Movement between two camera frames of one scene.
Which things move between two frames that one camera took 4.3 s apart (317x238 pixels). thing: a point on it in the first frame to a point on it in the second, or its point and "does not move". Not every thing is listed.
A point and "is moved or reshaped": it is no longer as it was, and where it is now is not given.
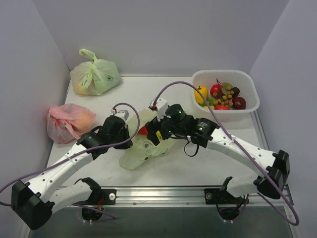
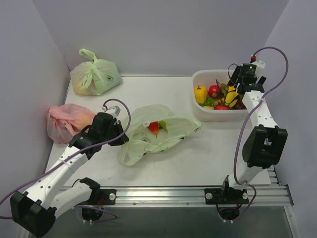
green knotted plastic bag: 93,78 does not move
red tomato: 222,107 does not move
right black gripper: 153,131 to 236,83
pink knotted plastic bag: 67,122 does not move
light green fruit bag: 143,146 is moved or reshaped
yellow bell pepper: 198,97 does not move
